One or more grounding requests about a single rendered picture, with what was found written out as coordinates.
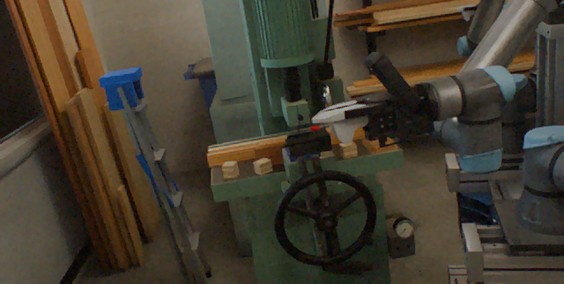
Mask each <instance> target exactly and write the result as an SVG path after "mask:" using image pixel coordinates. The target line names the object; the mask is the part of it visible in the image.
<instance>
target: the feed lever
mask: <svg viewBox="0 0 564 284"><path fill-rule="evenodd" d="M334 1H335V0H330V6H329V16H328V25H327V35H326V46H325V56H324V63H323V64H318V65H317V66H316V70H317V76H318V78H319V80H320V81H323V80H328V79H333V78H334V69H333V65H332V63H331V62H329V53H330V37H331V28H332V19H333V10H334Z"/></svg>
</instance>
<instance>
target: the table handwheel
mask: <svg viewBox="0 0 564 284"><path fill-rule="evenodd" d="M321 181H338V182H342V183H346V184H348V185H350V186H352V187H353V188H354V189H355V190H356V191H357V192H356V193H355V194H353V195H352V196H351V197H350V198H348V199H347V200H346V201H345V202H344V203H343V204H341V205H340V206H338V207H337V208H335V209H334V210H332V209H331V208H330V207H328V206H326V205H324V204H322V201H321V197H319V198H314V201H315V213H313V212H310V211H307V210H303V209H300V208H298V207H295V206H290V205H289V203H290V202H291V200H292V199H293V197H294V196H295V195H296V194H297V193H298V192H300V191H301V190H303V189H304V188H306V187H307V186H309V185H310V184H313V183H318V182H321ZM360 197H363V199H364V201H365V204H366V207H367V223H366V226H365V228H364V230H366V231H367V232H368V233H369V234H370V236H371V235H372V234H373V232H374V229H375V222H376V215H377V207H376V203H375V198H374V196H373V194H372V192H371V191H370V189H369V188H368V187H367V186H366V185H365V184H364V183H363V182H362V181H361V180H360V179H359V178H357V177H355V176H353V175H350V174H348V173H346V172H342V171H337V170H322V171H317V172H314V173H311V174H308V175H306V176H303V177H302V178H300V179H298V180H297V181H296V182H294V183H293V184H292V185H291V186H289V187H288V189H287V190H286V191H285V192H284V194H283V195H282V197H281V198H280V200H279V202H278V204H277V207H276V210H275V214H274V230H275V235H276V237H277V239H278V242H279V244H280V246H281V247H282V249H283V250H284V251H286V252H287V253H288V254H289V255H290V256H292V257H293V258H295V259H297V260H299V261H300V262H302V263H305V264H309V265H335V264H337V263H340V262H343V261H345V260H347V259H348V258H351V257H353V256H354V255H355V254H357V253H358V252H359V251H360V250H362V248H363V247H364V246H365V245H366V244H365V242H364V241H363V238H362V235H360V237H359V239H358V240H357V241H356V242H355V243H354V244H353V245H350V246H349V247H348V248H346V249H344V250H342V251H340V252H338V253H335V254H333V249H332V242H331V233H330V232H332V231H333V230H335V229H336V227H337V226H338V217H337V215H338V214H340V213H341V212H342V211H343V210H345V209H346V208H347V207H348V206H349V205H350V204H352V203H353V202H354V201H356V200H357V199H358V198H360ZM286 211H289V212H292V213H297V214H300V215H303V216H306V217H309V218H311V219H314V220H315V224H316V225H317V227H318V229H319V230H320V231H322V232H324V234H325V239H326V245H327V253H328V255H325V256H317V255H311V254H308V253H306V252H304V251H300V250H298V249H296V248H295V247H294V246H293V245H292V244H291V242H290V241H289V239H288V238H287V236H286V232H285V226H284V218H285V213H286Z"/></svg>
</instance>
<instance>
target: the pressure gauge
mask: <svg viewBox="0 0 564 284"><path fill-rule="evenodd" d="M392 228H393V231H394V232H395V233H396V234H397V236H399V237H400V239H402V240H403V239H405V238H406V237H408V236H410V235H411V234H412V233H413V231H414V225H413V223H412V222H411V221H410V220H409V219H408V218H406V217H400V218H397V219H396V220H395V221H394V222H393V225H392ZM404 229H405V231H404ZM403 231H404V232H403ZM402 232H403V233H402ZM401 233H402V234H401Z"/></svg>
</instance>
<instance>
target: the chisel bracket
mask: <svg viewBox="0 0 564 284"><path fill-rule="evenodd" d="M281 103H282V109H283V115H284V117H285V119H286V121H287V123H288V125H289V126H294V125H295V126H299V125H301V124H304V123H310V120H309V118H310V114H309V113H308V103H307V102H306V101H305V99H304V98H303V97H302V96H301V99H300V100H297V101H287V100H286V96H281ZM298 113H299V114H302V115H303V116H304V118H303V120H301V121H300V120H298V118H297V114H298Z"/></svg>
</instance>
